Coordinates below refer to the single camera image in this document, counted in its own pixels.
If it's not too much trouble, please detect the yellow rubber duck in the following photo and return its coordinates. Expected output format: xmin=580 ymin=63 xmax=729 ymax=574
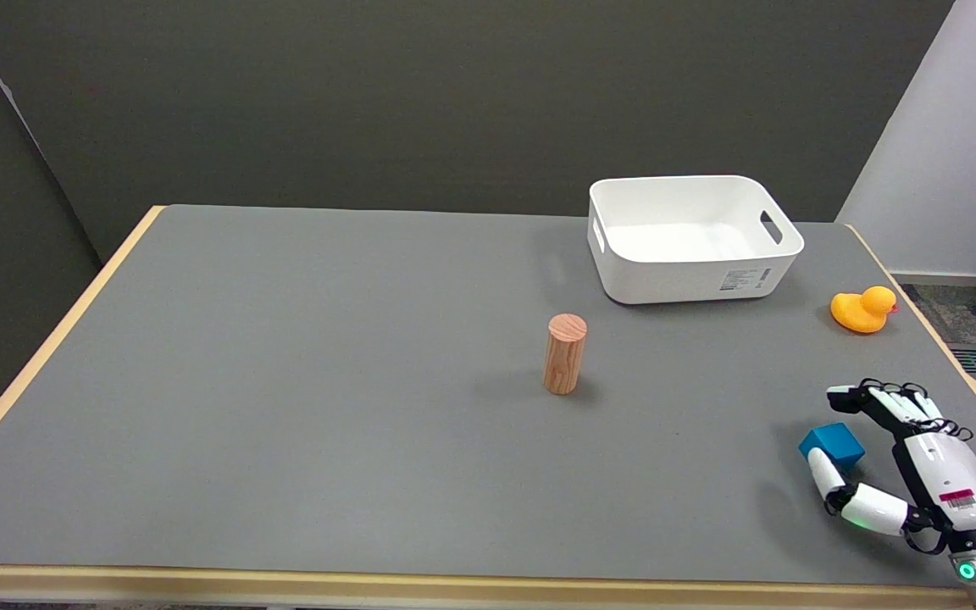
xmin=829 ymin=286 xmax=899 ymax=335

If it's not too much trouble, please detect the blue cube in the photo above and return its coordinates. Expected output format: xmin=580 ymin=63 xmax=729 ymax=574
xmin=797 ymin=422 xmax=867 ymax=475

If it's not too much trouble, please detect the white plastic storage bin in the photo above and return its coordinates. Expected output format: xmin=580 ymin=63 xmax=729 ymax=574
xmin=587 ymin=175 xmax=806 ymax=306

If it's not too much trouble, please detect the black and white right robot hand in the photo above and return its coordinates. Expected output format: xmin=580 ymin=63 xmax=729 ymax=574
xmin=807 ymin=378 xmax=976 ymax=557

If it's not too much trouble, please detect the grey table mat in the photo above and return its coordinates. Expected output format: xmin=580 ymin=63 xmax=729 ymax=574
xmin=0 ymin=204 xmax=976 ymax=589

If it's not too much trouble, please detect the wooden cylinder block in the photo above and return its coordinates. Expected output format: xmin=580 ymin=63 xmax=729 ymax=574
xmin=542 ymin=313 xmax=589 ymax=397

